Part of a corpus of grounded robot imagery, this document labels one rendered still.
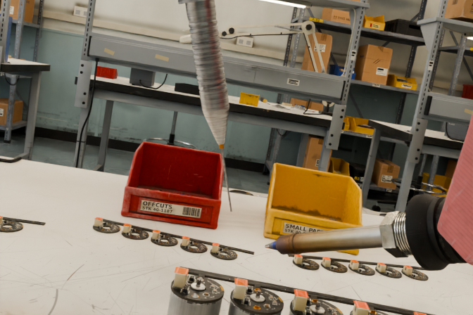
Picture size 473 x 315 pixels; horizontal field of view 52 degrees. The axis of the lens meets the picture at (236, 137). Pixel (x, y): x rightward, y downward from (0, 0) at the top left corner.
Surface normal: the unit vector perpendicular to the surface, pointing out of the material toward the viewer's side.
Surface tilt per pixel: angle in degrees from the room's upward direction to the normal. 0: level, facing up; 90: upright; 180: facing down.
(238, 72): 90
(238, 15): 90
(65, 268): 0
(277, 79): 90
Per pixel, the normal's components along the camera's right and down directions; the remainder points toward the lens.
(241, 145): 0.04, 0.14
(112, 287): 0.17, -0.98
